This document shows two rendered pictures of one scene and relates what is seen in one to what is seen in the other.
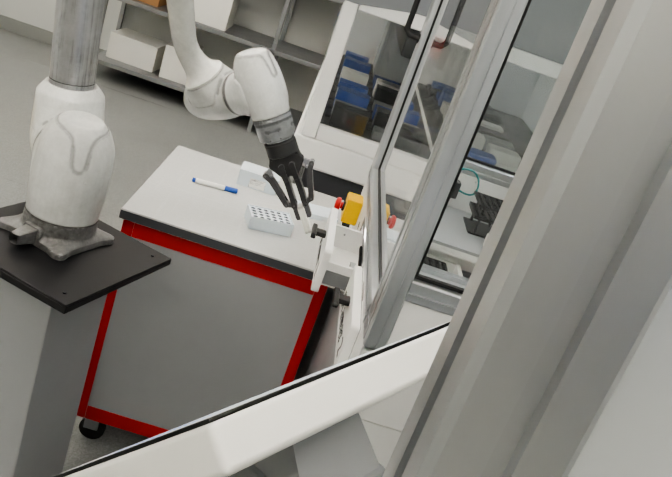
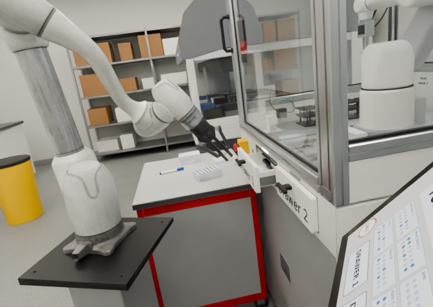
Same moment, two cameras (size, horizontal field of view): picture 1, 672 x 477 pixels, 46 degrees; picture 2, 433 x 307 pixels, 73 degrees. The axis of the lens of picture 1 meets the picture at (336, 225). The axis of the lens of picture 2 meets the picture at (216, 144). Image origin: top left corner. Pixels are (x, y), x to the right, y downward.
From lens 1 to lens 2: 0.69 m
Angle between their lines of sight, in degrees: 6
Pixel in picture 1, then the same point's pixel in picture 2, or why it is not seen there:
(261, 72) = (169, 91)
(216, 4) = not seen: hidden behind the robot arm
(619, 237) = not seen: outside the picture
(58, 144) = (74, 186)
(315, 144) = not seen: hidden behind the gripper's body
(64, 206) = (96, 221)
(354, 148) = (223, 123)
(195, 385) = (214, 273)
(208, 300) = (200, 228)
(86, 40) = (65, 122)
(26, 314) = (106, 296)
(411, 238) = (336, 116)
